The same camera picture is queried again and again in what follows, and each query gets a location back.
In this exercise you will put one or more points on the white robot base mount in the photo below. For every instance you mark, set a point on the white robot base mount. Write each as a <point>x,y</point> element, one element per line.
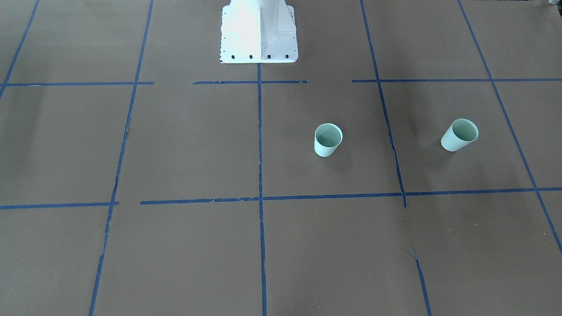
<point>258,31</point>

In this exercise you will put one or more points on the light green cup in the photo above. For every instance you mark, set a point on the light green cup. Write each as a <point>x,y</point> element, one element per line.
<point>327,138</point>
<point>460,133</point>

